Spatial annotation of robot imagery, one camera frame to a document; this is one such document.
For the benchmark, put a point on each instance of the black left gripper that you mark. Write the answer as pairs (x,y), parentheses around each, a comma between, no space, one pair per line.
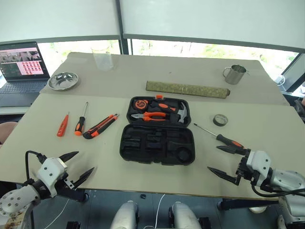
(71,193)

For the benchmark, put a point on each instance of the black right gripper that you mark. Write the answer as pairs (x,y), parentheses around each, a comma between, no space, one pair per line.
(243,170)

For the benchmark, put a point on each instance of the long black orange screwdriver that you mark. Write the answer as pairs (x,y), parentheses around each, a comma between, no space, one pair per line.
(226,140)

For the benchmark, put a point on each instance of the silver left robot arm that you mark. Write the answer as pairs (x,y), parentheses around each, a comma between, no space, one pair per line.
(16,198)

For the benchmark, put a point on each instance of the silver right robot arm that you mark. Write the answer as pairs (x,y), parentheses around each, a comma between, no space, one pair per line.
(286,180)

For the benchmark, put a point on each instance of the black tool case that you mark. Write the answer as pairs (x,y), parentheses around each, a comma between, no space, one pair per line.
(157,145)

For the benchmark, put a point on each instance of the short black orange screwdriver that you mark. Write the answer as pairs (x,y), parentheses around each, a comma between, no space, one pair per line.
(79,125)

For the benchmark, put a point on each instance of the grey tape roll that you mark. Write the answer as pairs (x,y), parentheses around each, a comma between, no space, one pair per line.
(217,121)

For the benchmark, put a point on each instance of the orange test pen screwdriver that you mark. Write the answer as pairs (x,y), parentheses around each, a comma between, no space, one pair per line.
(62,126)

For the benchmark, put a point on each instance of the black table foot bar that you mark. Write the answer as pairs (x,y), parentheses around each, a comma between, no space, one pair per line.
(245,204)

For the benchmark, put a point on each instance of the black orange utility knife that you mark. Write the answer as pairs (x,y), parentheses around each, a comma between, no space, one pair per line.
(100,127)

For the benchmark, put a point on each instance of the steel claw hammer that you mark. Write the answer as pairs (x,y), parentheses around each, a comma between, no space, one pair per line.
(182,112)

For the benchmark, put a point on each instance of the grey rounded robot leg shell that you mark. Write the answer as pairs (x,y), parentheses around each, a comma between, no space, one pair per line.
(184,215)
(125,215)

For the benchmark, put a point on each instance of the brown chair back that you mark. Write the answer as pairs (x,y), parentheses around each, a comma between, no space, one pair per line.
(7,131)

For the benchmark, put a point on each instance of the long olive green strip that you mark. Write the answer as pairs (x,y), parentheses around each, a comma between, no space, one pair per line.
(188,89)

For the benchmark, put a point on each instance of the round stainless steel bowl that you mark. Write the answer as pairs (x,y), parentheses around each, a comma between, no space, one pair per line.
(62,82)

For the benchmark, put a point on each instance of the stainless steel mug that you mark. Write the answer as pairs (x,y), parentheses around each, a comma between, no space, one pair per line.
(234,76)

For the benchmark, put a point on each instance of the orange black tape measure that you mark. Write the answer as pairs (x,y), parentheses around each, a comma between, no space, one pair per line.
(140,104)

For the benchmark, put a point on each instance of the clear plastic cup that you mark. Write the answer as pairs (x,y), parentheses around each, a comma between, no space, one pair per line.
(103,60)

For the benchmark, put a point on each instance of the open black laptop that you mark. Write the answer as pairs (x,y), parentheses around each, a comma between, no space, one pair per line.
(21,71)

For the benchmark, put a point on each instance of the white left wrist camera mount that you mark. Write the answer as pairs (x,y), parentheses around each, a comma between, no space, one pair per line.
(50,173)

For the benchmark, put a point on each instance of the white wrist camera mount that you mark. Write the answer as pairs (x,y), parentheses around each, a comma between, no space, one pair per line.
(50,173)
(259,162)

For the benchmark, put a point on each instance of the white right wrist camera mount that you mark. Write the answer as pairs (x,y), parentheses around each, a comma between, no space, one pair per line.
(259,162)

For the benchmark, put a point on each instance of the dark window frame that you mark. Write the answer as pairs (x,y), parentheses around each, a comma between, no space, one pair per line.
(124,28)

